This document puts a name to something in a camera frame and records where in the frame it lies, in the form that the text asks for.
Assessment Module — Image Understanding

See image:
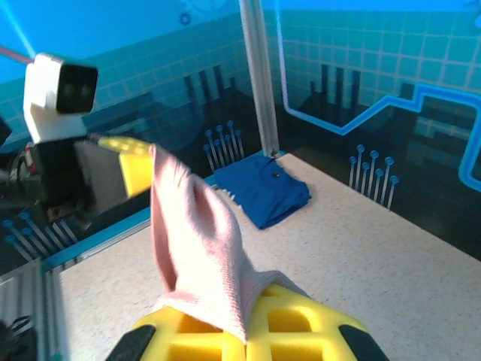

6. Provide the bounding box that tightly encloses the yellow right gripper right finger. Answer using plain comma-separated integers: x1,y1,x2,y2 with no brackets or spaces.
246,281,392,361

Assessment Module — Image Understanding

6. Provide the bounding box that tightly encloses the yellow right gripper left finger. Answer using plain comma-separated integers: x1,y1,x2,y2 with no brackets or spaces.
107,305,248,361

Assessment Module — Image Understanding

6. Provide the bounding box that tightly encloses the pink t-shirt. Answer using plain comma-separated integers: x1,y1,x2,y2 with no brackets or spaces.
149,144,301,345

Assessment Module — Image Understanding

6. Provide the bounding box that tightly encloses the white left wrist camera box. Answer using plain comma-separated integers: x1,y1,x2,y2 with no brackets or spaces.
22,52,99,144

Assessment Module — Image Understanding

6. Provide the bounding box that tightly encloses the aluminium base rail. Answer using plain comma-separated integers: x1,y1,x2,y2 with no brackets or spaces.
0,258,73,361

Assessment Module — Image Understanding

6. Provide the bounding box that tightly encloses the aluminium corner post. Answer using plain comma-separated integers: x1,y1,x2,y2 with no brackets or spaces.
239,0,282,158

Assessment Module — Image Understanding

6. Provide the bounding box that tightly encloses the folded blue t-shirt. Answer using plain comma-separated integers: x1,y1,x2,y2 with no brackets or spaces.
213,156,312,230

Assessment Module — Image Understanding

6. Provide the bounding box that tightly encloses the blue table side trim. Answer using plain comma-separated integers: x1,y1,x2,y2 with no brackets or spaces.
39,208,151,272

